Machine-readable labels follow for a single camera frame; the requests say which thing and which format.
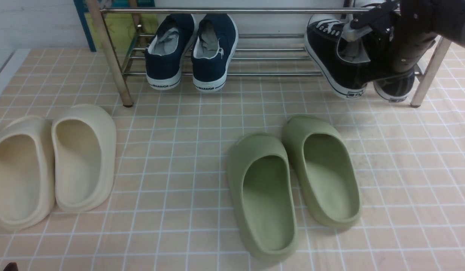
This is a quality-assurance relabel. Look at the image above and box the right cream foam slipper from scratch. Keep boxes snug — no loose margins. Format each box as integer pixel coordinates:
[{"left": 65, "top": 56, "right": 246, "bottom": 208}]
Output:
[{"left": 52, "top": 104, "right": 117, "bottom": 213}]

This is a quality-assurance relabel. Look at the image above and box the blue and yellow book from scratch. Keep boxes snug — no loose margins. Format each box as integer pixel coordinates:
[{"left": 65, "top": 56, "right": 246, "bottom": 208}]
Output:
[{"left": 74, "top": 0, "right": 158, "bottom": 52}]

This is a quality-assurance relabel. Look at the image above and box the right green foam slipper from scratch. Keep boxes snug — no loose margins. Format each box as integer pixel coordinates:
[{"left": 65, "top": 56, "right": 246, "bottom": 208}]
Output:
[{"left": 282, "top": 115, "right": 362, "bottom": 228}]

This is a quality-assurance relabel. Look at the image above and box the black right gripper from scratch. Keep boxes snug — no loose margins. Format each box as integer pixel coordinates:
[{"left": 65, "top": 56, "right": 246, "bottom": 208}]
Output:
[{"left": 346, "top": 0, "right": 437, "bottom": 80}]

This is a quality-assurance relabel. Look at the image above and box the left navy canvas sneaker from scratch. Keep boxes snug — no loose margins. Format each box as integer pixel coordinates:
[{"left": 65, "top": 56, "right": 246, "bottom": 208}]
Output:
[{"left": 144, "top": 14, "right": 198, "bottom": 91}]

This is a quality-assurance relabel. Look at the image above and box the cream foam slipper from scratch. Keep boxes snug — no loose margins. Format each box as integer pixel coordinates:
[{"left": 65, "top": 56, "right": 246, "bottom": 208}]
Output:
[
  {"left": 0, "top": 115, "right": 55, "bottom": 231},
  {"left": 52, "top": 104, "right": 117, "bottom": 213}
]

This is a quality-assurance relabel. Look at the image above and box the black canvas sneaker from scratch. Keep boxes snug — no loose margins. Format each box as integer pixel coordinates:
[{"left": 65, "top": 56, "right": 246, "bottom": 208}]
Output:
[
  {"left": 373, "top": 68, "right": 415, "bottom": 103},
  {"left": 304, "top": 14, "right": 371, "bottom": 99}
]

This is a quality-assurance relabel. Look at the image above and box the metal shoe rack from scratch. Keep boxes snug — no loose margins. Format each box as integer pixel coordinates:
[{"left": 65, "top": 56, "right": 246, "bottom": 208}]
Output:
[{"left": 84, "top": 0, "right": 452, "bottom": 108}]

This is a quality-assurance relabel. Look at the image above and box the green foam slipper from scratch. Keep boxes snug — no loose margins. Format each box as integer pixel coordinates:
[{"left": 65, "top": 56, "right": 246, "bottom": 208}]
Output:
[
  {"left": 282, "top": 115, "right": 362, "bottom": 228},
  {"left": 226, "top": 132, "right": 297, "bottom": 263}
]

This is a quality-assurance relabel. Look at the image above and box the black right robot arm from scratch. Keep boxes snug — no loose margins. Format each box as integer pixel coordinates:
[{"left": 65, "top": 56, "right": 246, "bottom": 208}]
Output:
[{"left": 341, "top": 0, "right": 465, "bottom": 80}]

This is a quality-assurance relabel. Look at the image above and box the left cream foam slipper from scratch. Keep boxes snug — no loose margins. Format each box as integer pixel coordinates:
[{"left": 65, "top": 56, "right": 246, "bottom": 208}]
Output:
[{"left": 0, "top": 115, "right": 55, "bottom": 231}]

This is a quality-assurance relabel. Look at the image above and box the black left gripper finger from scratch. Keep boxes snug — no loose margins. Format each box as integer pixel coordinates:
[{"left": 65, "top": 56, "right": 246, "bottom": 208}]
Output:
[{"left": 3, "top": 263, "right": 18, "bottom": 271}]

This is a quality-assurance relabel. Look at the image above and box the right navy canvas sneaker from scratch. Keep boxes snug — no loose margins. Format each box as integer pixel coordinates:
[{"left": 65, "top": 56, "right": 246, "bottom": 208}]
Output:
[{"left": 191, "top": 13, "right": 239, "bottom": 93}]

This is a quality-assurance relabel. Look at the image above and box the left green foam slipper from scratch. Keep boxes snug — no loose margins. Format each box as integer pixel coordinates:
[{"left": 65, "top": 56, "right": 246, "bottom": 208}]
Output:
[{"left": 226, "top": 132, "right": 297, "bottom": 263}]

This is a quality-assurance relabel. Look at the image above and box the navy canvas sneaker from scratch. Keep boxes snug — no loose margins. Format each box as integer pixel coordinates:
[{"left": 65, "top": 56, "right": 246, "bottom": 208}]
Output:
[
  {"left": 191, "top": 13, "right": 239, "bottom": 93},
  {"left": 144, "top": 14, "right": 198, "bottom": 91}
]

